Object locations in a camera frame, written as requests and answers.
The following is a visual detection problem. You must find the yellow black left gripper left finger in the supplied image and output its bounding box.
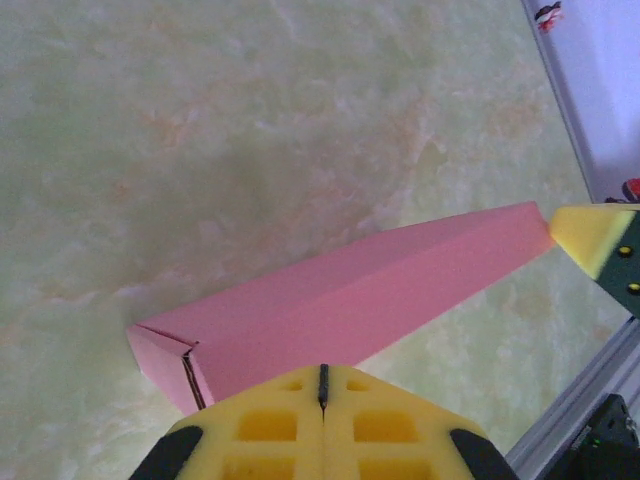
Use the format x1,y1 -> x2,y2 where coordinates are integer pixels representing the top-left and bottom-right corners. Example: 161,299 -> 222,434
128,364 -> 326,480

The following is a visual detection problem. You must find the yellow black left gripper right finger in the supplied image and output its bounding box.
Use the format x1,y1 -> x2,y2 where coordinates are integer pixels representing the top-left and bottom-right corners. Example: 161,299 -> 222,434
319,363 -> 522,480

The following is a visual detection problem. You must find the white paper box pink outside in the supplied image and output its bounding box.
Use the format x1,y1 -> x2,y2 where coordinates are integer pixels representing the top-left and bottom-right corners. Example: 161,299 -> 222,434
125,200 -> 556,417

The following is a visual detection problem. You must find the long aluminium frame rail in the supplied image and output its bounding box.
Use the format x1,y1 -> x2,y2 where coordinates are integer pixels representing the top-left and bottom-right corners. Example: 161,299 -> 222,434
504,317 -> 640,480

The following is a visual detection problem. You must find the short aluminium frame rail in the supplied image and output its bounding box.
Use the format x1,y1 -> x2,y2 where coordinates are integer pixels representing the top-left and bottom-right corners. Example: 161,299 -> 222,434
520,0 -> 601,204

